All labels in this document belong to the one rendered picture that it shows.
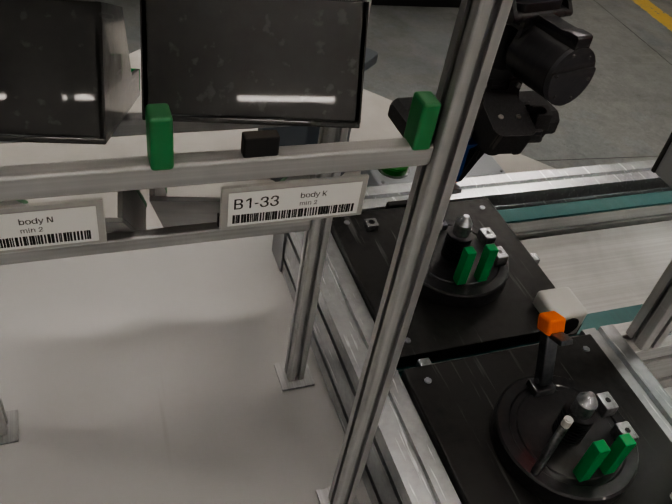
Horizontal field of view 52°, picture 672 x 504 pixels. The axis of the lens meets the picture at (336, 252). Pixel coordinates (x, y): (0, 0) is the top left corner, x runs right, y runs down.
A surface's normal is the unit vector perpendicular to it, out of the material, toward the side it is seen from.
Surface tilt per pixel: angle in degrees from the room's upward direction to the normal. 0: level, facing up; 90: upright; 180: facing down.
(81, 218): 90
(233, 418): 0
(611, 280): 0
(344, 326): 0
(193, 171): 90
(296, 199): 90
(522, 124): 17
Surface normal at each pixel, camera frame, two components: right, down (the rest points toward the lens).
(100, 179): 0.32, 0.67
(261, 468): 0.14, -0.73
